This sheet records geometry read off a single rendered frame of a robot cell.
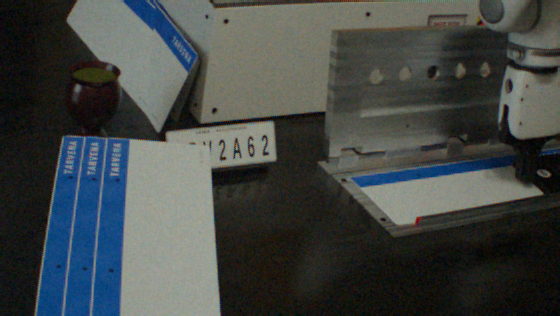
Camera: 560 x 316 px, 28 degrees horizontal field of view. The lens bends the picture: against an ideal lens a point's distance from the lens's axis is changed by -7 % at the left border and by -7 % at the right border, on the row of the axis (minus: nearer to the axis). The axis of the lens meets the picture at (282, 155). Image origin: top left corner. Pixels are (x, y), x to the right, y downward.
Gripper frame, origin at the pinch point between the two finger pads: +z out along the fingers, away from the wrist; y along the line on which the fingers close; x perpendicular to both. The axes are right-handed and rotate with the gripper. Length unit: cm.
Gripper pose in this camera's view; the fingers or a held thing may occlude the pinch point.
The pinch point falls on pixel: (525, 167)
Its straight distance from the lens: 168.3
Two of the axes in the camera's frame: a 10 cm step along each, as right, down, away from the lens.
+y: 8.9, -1.0, 4.5
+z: -0.4, 9.6, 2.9
